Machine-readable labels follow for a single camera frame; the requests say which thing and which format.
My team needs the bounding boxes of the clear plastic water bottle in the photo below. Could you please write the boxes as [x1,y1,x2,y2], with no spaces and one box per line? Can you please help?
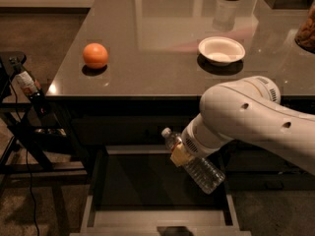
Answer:
[161,128,225,195]

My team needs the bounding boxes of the orange ball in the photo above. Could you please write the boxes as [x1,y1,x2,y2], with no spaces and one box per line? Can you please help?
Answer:
[83,43,108,69]

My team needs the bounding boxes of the open middle drawer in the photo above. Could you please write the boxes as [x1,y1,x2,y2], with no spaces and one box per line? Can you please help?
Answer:
[70,146,252,236]

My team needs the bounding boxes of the dark wine bottle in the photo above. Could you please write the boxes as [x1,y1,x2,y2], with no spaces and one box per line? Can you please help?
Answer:
[9,56,50,117]

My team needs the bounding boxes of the black cable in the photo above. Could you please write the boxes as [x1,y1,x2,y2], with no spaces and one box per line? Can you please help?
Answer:
[9,79,41,236]

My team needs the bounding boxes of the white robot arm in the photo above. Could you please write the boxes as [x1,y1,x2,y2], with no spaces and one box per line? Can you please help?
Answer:
[171,76,315,175]

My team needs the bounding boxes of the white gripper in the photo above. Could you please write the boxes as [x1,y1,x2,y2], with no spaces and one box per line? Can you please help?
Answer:
[170,121,219,167]

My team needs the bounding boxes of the closed top drawer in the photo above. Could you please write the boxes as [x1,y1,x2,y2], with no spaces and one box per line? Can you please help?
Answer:
[72,116,192,146]

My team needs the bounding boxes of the right cabinet drawers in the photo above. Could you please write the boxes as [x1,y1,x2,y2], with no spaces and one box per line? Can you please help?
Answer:
[222,142,315,191]

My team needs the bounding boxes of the jar of nuts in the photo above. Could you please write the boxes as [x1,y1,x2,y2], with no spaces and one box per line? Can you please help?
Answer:
[294,3,315,53]

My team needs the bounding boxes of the white bowl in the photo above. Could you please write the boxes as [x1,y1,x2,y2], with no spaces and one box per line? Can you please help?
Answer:
[198,36,245,66]

